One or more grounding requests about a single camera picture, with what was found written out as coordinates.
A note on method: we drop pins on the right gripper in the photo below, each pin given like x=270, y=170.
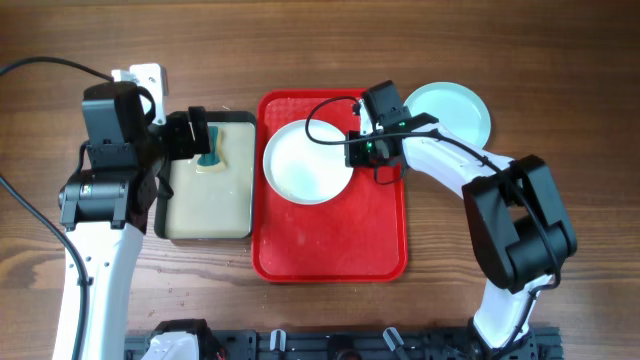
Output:
x=355, y=150

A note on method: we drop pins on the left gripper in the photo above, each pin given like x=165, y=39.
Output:
x=201, y=130

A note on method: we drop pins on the green and yellow sponge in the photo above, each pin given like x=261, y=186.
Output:
x=212, y=161

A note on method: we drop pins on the pale green plate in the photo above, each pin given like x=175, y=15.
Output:
x=458, y=108

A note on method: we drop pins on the white plate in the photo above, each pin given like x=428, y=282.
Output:
x=303, y=164

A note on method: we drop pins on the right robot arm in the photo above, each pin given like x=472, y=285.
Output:
x=520, y=230

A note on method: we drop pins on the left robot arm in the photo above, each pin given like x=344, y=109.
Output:
x=104, y=216

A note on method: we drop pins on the black tray with soapy water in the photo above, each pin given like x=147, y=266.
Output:
x=217, y=205

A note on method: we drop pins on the red plastic tray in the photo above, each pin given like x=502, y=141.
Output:
x=358, y=236

